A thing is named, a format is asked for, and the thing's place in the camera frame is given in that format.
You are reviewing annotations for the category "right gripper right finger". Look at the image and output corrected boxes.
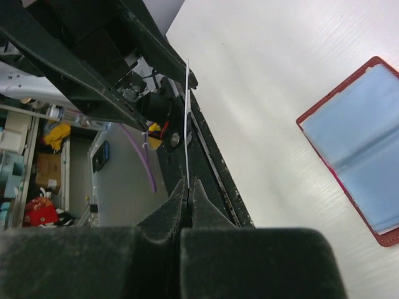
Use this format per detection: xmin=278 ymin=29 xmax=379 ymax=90
xmin=180 ymin=180 xmax=347 ymax=298

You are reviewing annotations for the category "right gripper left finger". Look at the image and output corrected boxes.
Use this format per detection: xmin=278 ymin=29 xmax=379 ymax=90
xmin=1 ymin=180 xmax=185 ymax=298

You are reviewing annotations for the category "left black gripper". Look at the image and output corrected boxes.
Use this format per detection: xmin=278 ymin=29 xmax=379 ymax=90
xmin=1 ymin=1 xmax=198 ymax=131

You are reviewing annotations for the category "thin white card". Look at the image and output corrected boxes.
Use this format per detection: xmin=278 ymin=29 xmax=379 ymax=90
xmin=183 ymin=59 xmax=191 ymax=189

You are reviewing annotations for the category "red leather card holder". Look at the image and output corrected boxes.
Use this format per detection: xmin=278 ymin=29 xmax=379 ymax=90
xmin=296 ymin=56 xmax=398 ymax=247

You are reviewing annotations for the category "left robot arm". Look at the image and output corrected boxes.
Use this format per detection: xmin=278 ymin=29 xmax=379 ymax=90
xmin=1 ymin=1 xmax=198 ymax=134

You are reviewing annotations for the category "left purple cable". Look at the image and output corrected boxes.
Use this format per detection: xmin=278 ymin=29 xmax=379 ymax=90
xmin=120 ymin=123 xmax=158 ymax=193

